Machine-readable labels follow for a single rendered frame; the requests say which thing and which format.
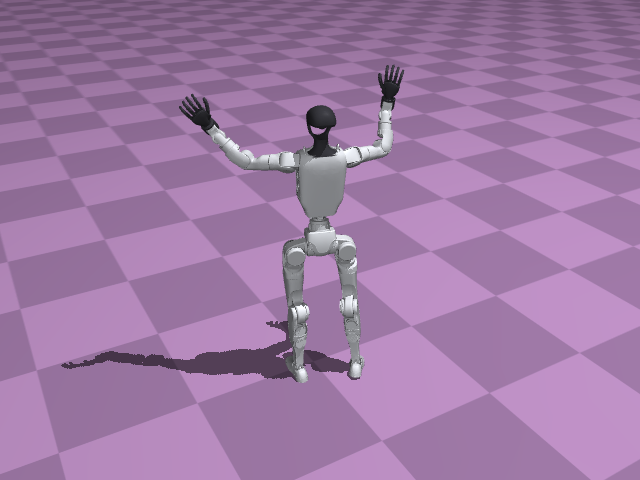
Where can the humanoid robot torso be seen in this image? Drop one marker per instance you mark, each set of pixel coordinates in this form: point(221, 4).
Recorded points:
point(320, 188)

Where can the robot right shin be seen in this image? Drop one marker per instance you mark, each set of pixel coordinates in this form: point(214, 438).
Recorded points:
point(353, 330)

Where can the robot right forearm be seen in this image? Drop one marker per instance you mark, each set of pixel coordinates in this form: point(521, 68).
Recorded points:
point(385, 126)

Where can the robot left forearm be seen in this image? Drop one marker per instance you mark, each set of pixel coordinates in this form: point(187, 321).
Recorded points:
point(229, 147)

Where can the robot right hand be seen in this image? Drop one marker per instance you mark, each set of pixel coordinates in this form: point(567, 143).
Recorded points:
point(390, 88)

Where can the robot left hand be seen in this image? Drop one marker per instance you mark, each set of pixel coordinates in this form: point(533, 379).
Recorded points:
point(201, 116)

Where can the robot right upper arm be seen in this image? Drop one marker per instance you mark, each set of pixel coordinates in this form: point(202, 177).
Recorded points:
point(356, 155)

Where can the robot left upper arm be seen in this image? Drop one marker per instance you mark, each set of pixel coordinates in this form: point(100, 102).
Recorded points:
point(286, 162)

